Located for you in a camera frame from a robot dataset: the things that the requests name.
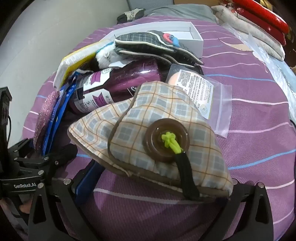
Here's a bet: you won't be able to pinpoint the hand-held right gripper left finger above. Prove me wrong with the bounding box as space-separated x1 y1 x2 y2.
28 160 105 241

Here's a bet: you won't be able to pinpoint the grey bedsheet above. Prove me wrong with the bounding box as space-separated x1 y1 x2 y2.
143 4 218 24

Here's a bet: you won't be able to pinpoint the pink glitter cloth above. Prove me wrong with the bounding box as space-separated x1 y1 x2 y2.
33 90 60 153

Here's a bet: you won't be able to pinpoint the dark crumpled clothing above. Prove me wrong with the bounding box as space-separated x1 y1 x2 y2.
117 8 146 24

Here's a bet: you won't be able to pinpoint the grey door panel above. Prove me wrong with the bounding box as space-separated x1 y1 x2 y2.
126 0 176 11

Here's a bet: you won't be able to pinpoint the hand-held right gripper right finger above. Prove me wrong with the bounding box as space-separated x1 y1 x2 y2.
217 179 276 241

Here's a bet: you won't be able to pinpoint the clear zip bag with puff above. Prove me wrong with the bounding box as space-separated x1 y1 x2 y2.
165 64 232 138

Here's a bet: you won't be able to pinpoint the purple refill pack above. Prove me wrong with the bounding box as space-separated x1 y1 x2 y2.
69 58 169 114

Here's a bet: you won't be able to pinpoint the white cardboard box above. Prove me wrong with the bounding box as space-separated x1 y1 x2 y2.
98 21 204 58

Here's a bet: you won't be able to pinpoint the purple striped blanket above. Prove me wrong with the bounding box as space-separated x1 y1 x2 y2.
22 17 290 241

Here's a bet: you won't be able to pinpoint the black stand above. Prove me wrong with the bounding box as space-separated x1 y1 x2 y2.
0 87 12 151

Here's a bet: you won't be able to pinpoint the white folded quilt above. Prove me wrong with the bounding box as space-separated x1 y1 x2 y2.
211 5 285 61

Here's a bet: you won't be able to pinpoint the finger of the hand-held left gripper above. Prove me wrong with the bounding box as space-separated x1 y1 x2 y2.
7 138 44 163
39 144 78 179

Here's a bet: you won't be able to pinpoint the yellow packet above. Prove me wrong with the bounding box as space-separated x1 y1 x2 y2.
54 39 114 90

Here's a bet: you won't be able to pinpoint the white and black plush toy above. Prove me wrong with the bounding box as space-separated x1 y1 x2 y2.
76 44 121 72

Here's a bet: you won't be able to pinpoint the blue cartoon packet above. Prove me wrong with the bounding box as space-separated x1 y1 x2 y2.
43 93 67 156
58 72 79 112

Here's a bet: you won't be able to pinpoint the red cushions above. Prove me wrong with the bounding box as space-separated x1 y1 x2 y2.
220 0 289 45

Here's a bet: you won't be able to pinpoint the grey plaid cloth pouch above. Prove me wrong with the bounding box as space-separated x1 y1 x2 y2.
114 30 204 66

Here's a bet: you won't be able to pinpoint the clear plastic sheet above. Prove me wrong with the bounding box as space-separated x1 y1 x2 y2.
231 25 296 98

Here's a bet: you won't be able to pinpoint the beige plaid cloth pouch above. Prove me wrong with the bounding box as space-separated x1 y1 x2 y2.
68 81 234 201

